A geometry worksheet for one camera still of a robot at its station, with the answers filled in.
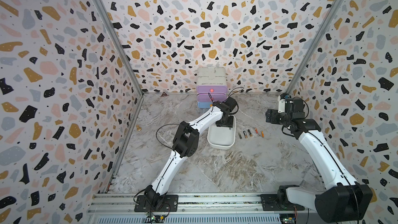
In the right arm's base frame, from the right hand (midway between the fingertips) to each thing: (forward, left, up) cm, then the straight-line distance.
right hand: (273, 113), depth 81 cm
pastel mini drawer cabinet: (+22, +33, -1) cm, 39 cm away
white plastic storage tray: (-4, +26, -20) cm, 33 cm away
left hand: (+4, +20, -17) cm, 27 cm away
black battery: (+1, +8, -22) cm, 24 cm away
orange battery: (+2, -1, -24) cm, 24 cm away
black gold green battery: (0, +14, -24) cm, 28 cm away
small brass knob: (+2, +79, -20) cm, 82 cm away
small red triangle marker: (+34, +70, -21) cm, 81 cm away
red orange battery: (+3, +3, -23) cm, 23 cm away
